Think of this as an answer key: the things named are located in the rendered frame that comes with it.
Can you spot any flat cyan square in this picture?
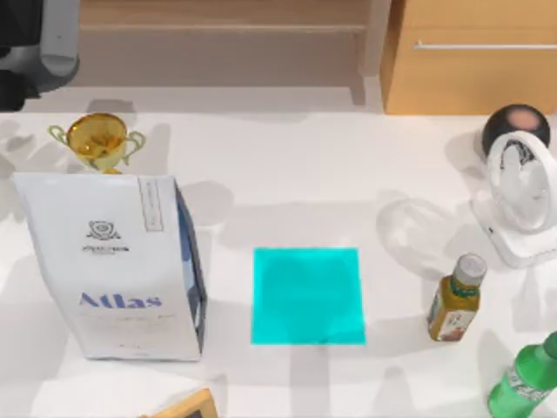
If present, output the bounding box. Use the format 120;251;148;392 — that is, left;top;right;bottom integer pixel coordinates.
250;246;366;346

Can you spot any wooden open shelf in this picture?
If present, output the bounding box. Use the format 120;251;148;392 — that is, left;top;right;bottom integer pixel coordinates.
77;0;392;88

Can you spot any white and blue bag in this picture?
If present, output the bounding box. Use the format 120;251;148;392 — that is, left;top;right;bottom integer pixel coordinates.
12;172;209;362

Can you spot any gold trophy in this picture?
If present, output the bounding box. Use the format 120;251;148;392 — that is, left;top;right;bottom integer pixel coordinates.
47;112;147;176

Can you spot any yellow bottle with grey cap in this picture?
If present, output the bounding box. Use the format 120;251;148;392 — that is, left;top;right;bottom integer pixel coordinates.
426;253;488;342

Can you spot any wooden cupboard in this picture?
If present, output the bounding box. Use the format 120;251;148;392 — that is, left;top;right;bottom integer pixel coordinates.
379;0;557;116

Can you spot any white desk fan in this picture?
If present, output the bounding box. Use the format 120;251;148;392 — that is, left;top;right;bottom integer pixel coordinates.
472;132;557;268

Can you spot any black ball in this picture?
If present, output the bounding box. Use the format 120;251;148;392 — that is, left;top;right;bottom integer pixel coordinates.
483;103;553;165

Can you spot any green bottle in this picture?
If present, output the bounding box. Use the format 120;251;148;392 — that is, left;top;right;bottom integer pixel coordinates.
487;330;557;418

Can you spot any long metal handle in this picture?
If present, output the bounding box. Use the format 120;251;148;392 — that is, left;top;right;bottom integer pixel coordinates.
412;40;557;51

